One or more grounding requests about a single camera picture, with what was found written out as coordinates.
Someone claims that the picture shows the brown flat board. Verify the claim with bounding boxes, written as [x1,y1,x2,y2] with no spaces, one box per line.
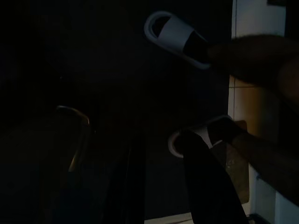
[210,120,250,204]

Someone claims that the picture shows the white slide sandal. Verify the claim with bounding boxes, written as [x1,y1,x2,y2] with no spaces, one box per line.
[143,11,212,70]
[168,116,235,159]

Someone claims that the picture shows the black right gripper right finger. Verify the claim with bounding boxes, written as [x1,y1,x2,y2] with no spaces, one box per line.
[181,130,249,224]

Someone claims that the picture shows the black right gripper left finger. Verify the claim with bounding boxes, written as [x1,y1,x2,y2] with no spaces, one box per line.
[39,106,91,224]

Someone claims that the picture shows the person's bare leg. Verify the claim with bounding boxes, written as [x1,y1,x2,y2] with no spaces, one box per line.
[206,35,299,105]

